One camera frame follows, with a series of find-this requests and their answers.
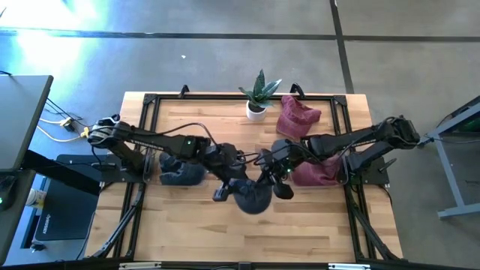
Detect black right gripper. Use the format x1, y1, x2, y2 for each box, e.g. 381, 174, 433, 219
260, 139, 307, 179

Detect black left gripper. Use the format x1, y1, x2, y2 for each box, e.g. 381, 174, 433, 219
204, 142, 249, 185

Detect maroon cap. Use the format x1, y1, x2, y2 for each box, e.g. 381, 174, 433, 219
290, 154, 344, 188
276, 94, 323, 142

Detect blue denim cap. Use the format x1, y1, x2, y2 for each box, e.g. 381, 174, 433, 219
228, 178, 274, 216
158, 151, 207, 187

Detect white plant pot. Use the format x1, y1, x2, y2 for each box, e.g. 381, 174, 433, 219
245, 99, 269, 122

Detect green snake plant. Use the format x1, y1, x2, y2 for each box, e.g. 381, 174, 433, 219
238, 69, 284, 110

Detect black Trossen case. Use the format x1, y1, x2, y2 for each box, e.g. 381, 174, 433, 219
33, 153, 101, 242

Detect grey metal table legs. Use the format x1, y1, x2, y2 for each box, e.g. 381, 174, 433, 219
427, 95, 480, 221

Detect white paper cup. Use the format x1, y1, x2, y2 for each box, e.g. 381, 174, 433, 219
25, 187, 49, 209

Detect grey desk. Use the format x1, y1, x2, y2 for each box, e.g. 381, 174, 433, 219
0, 73, 54, 173

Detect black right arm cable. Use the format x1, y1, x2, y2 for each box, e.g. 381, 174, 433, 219
239, 127, 398, 168

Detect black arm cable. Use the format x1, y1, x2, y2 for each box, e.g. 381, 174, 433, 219
239, 127, 398, 168
157, 121, 263, 166

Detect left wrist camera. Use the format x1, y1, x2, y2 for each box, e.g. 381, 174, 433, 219
211, 185, 231, 203

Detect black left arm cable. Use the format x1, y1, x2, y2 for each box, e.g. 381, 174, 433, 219
157, 121, 263, 166

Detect black aluminium table frame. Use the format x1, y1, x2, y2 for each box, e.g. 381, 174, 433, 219
85, 84, 404, 270

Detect silver frame bracket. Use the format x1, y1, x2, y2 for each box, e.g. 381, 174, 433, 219
328, 262, 371, 270
118, 262, 162, 270

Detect yellow floor cable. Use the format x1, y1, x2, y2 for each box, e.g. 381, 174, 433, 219
36, 118, 91, 143

